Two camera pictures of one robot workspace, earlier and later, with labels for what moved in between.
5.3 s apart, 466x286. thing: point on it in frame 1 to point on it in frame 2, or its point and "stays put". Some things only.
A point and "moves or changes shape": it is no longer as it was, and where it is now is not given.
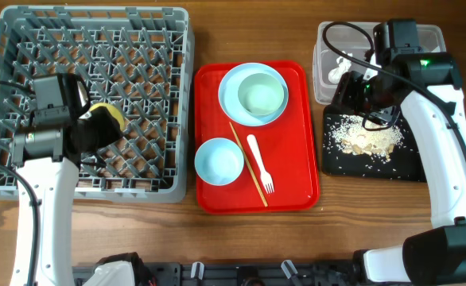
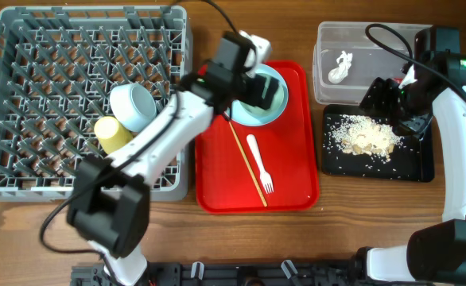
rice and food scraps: (350, 135) stays put
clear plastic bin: (341, 47) stays put
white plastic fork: (265, 175) stays put
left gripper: (114, 131) to (252, 97)
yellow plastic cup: (113, 108) moves or changes shape
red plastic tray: (279, 171) stays put
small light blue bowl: (219, 161) to (133, 106)
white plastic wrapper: (343, 63) stays put
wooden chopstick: (248, 165) stays put
